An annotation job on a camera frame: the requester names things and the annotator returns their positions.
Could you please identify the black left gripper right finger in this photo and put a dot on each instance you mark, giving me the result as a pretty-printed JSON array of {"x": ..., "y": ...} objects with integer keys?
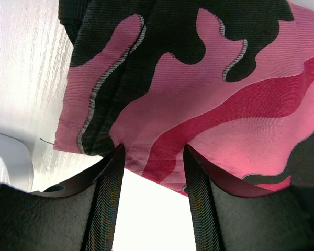
[{"x": 231, "y": 214}]

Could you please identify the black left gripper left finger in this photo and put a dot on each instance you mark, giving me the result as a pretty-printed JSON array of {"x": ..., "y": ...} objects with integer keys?
[{"x": 79, "y": 213}]

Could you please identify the pink camouflage trousers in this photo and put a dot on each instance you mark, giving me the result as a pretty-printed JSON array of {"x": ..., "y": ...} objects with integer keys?
[{"x": 232, "y": 79}]

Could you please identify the white clothes rack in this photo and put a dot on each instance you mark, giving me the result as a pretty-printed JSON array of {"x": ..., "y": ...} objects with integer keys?
[{"x": 16, "y": 167}]

